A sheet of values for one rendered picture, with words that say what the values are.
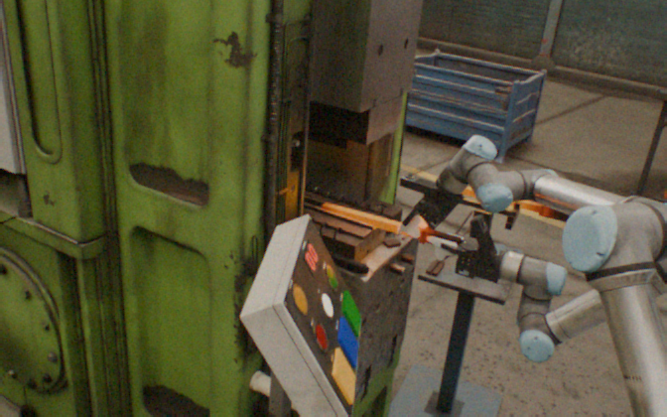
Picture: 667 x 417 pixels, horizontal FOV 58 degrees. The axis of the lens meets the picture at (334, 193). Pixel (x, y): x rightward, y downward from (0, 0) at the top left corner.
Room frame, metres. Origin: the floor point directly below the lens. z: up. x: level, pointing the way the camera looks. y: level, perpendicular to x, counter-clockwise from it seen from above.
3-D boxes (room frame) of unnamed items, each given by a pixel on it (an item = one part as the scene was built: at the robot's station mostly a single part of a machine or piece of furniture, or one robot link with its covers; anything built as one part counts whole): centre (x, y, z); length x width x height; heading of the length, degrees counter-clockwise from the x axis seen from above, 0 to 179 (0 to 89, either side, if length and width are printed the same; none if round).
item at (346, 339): (0.98, -0.05, 1.01); 0.07 x 0.05 x 0.07; 177
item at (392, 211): (1.70, -0.15, 0.95); 0.12 x 0.08 x 0.06; 62
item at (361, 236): (1.62, 0.07, 0.96); 0.42 x 0.20 x 0.09; 62
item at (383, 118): (1.62, 0.07, 1.32); 0.42 x 0.20 x 0.10; 62
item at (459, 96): (5.63, -1.18, 0.36); 1.20 x 0.80 x 0.72; 56
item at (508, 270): (1.36, -0.47, 1.00); 0.08 x 0.05 x 0.08; 151
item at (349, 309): (1.08, -0.06, 1.01); 0.07 x 0.05 x 0.07; 177
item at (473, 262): (1.39, -0.40, 0.99); 0.12 x 0.08 x 0.09; 61
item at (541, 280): (1.32, -0.54, 1.00); 0.11 x 0.08 x 0.09; 61
